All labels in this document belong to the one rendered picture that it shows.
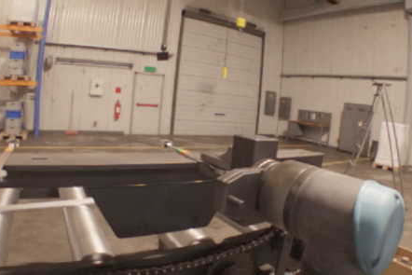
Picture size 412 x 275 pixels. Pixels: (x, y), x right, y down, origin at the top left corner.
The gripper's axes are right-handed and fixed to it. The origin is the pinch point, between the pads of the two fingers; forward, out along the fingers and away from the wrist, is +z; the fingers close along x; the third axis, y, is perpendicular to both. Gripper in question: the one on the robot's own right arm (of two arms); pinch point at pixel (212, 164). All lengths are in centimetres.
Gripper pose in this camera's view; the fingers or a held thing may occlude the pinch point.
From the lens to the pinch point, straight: 51.1
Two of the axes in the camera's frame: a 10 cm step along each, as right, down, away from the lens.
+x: 0.9, -9.9, -1.2
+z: -5.3, -1.5, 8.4
